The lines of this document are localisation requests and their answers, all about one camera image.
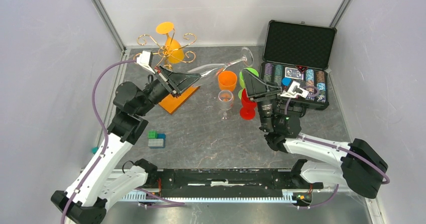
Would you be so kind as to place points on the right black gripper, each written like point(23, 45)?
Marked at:
point(256, 88)

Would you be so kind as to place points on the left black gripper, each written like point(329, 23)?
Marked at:
point(178, 82)

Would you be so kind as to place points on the red plastic wine glass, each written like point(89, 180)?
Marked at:
point(248, 110)

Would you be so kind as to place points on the orange plastic wine glass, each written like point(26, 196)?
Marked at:
point(227, 80)

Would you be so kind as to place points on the clear wine glass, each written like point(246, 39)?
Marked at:
point(225, 102)
point(209, 72)

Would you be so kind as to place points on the yellow-orange plastic wine glass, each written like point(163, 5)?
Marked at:
point(171, 51)

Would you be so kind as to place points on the clear wine glass back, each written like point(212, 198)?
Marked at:
point(209, 72)

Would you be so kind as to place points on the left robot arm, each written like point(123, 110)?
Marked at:
point(89, 197)

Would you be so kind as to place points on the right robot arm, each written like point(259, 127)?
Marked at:
point(356, 165)

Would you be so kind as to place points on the wooden rack base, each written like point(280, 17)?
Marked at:
point(171, 104)

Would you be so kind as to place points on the blue poker chip disc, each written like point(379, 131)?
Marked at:
point(286, 81)

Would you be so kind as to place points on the playing card deck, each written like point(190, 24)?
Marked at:
point(293, 73)

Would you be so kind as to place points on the black poker chip case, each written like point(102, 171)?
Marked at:
point(305, 47)

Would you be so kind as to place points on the blue toy brick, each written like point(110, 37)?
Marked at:
point(161, 136)

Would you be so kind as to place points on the green toy brick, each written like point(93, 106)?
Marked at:
point(152, 134)

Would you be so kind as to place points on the grey toy brick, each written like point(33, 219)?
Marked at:
point(156, 143)

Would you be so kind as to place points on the gold wire glass rack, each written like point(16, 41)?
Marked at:
point(189, 56)

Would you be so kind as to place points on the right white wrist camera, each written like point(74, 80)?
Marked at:
point(294, 90)

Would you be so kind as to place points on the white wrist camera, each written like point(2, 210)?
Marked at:
point(144, 60)
point(294, 90)

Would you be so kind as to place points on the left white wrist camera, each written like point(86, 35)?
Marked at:
point(144, 60)

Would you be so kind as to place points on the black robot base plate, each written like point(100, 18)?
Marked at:
point(227, 183)

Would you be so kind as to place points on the teal clip on rail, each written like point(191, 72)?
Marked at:
point(94, 150)

